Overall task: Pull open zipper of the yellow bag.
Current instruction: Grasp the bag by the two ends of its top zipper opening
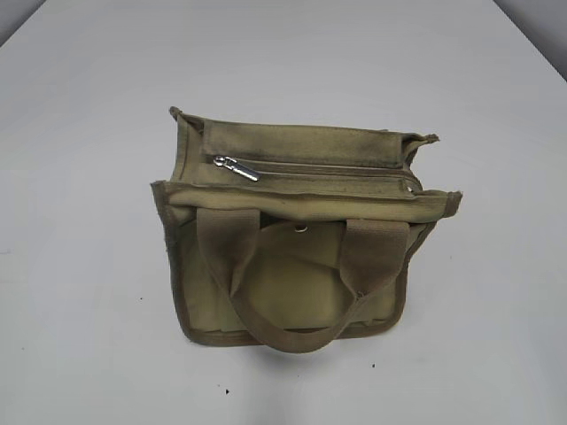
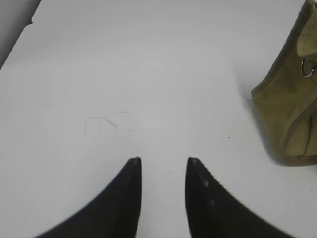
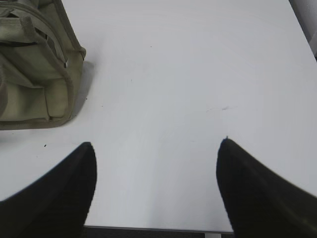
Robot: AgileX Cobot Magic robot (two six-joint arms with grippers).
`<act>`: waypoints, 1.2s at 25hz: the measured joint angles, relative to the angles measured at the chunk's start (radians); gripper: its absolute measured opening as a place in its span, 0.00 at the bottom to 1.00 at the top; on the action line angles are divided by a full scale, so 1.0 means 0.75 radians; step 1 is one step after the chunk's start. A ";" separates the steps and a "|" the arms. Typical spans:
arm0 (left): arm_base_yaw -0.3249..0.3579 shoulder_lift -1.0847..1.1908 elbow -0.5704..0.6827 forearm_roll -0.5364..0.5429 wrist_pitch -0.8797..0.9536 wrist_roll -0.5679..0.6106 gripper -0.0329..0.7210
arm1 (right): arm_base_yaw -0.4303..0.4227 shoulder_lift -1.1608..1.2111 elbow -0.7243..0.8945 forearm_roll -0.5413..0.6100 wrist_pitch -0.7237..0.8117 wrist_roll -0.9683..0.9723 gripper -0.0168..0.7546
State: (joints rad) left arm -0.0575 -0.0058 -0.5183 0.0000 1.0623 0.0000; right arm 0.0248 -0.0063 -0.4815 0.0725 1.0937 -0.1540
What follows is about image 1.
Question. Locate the yellow canvas tote bag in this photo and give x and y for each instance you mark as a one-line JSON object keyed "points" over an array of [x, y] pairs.
{"points": [[316, 250]]}

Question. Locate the silver zipper pull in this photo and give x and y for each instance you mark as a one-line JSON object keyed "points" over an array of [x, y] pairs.
{"points": [[236, 167]]}

